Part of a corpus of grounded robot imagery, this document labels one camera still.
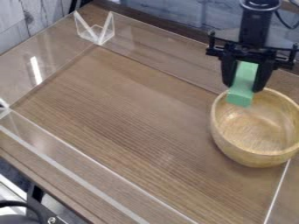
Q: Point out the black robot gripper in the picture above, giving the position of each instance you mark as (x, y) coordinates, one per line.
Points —
(255, 43)

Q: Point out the green rectangular block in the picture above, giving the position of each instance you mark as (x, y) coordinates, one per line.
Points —
(240, 93)

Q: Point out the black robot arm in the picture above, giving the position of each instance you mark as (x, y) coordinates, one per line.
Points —
(264, 4)

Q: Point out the wooden bowl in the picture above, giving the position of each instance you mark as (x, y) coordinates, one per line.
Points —
(258, 136)

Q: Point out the black metal table leg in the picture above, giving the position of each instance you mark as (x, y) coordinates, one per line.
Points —
(54, 211)

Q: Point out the clear acrylic corner bracket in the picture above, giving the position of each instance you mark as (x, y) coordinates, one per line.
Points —
(96, 34)

